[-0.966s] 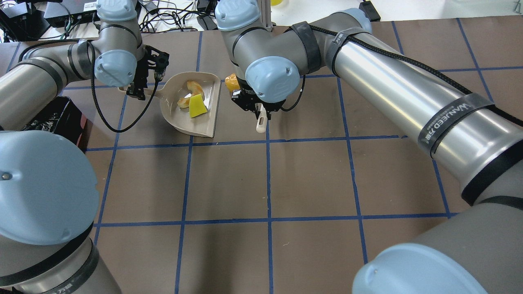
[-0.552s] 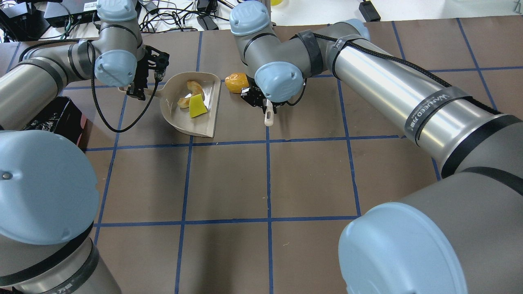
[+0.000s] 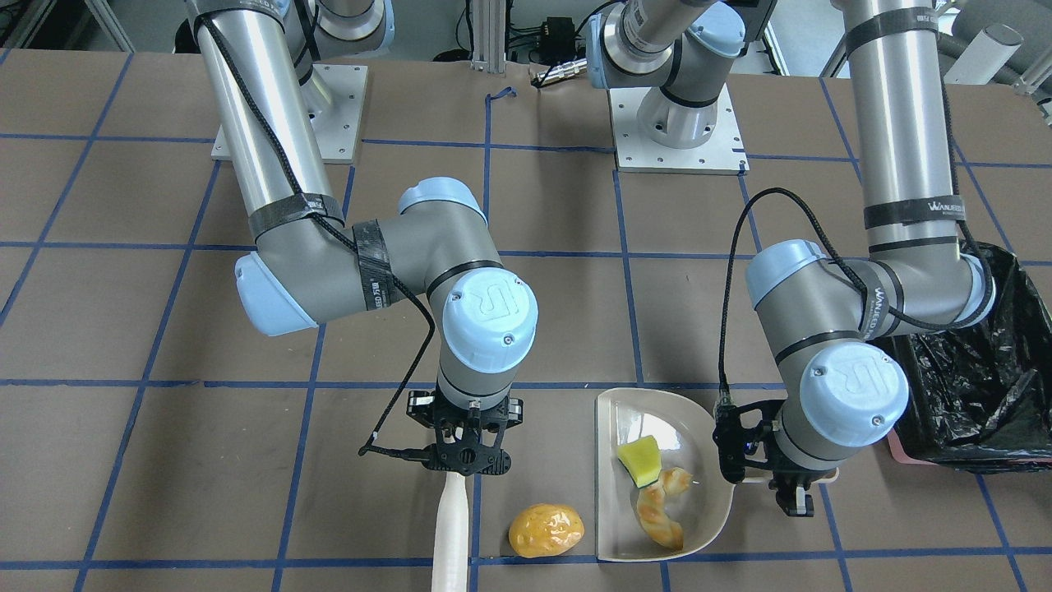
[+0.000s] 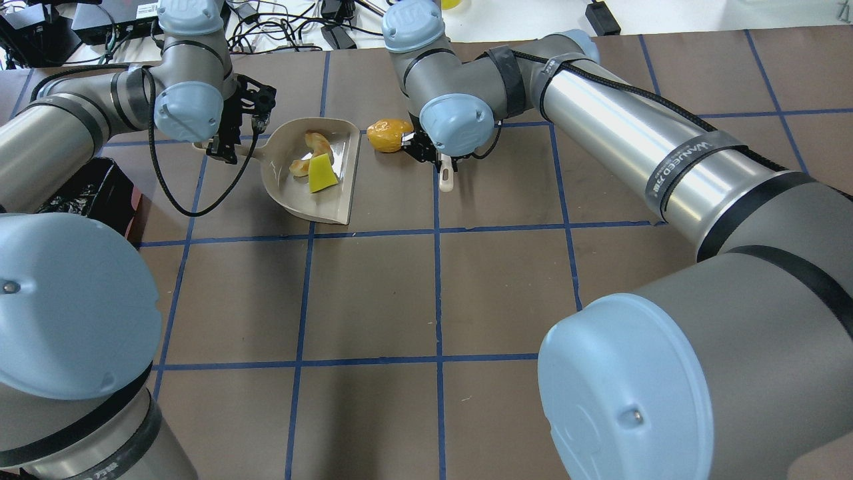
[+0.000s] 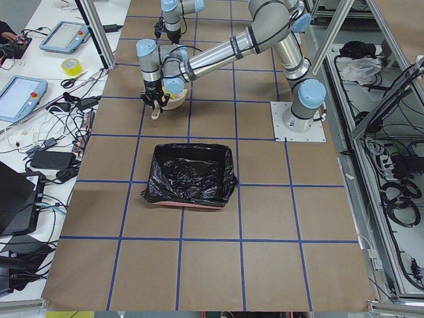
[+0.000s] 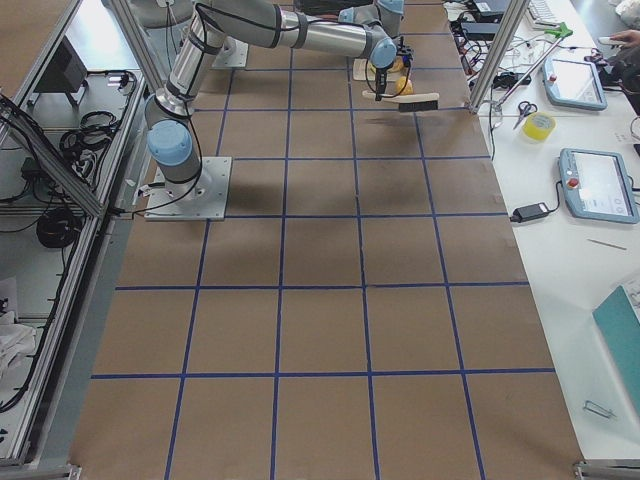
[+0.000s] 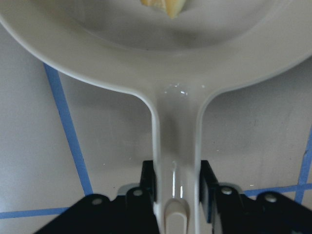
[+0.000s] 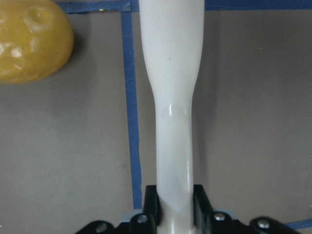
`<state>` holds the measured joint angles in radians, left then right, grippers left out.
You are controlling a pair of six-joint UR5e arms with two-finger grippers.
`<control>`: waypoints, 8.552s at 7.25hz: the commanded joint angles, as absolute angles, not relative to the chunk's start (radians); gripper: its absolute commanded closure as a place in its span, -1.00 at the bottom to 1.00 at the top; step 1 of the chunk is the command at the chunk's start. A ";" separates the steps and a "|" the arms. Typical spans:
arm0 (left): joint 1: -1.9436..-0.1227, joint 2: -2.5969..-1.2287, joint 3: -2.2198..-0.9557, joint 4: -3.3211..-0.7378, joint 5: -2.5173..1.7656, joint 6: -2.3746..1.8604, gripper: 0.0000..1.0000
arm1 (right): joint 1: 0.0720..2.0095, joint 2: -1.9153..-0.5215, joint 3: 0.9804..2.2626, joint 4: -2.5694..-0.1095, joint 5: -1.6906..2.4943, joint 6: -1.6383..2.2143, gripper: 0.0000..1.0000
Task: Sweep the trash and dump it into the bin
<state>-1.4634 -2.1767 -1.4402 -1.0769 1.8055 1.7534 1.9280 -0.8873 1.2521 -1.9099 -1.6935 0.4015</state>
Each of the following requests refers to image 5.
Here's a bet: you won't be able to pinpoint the aluminium frame post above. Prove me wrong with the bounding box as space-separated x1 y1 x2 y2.
75 0 116 70

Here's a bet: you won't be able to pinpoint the black cable bundle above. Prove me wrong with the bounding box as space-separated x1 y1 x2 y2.
0 92 102 186

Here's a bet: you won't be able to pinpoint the black handled scissors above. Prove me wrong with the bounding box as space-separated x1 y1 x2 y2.
60 72 86 89

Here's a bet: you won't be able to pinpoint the beige plastic dustpan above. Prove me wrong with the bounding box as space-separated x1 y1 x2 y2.
151 87 188 120

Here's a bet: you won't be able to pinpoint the upper blue teach pendant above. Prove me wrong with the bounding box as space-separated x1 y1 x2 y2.
39 21 89 54

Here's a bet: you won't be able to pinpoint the person hand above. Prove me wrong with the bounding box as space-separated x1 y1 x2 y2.
1 32 17 41

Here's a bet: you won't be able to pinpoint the bin with black trash bag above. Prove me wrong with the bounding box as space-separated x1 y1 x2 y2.
140 143 238 209

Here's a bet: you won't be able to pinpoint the white crumpled cloth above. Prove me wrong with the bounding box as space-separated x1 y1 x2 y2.
341 58 382 85

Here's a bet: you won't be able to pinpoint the yellow tape roll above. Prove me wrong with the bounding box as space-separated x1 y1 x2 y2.
61 58 83 76

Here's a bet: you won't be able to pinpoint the blue teach pendant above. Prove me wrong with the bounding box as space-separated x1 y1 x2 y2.
1 76 48 123
39 21 89 54

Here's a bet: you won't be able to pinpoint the lower blue teach pendant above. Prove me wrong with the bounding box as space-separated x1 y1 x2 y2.
1 76 48 123

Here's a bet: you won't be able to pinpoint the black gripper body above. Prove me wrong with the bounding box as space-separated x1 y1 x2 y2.
140 79 170 105

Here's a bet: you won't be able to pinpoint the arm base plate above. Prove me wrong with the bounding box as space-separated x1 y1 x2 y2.
270 101 326 142

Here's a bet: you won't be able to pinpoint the black monitor stand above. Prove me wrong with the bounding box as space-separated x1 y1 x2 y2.
1 163 46 237

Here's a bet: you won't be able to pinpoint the black laptop power brick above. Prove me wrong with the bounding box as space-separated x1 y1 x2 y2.
30 151 76 170

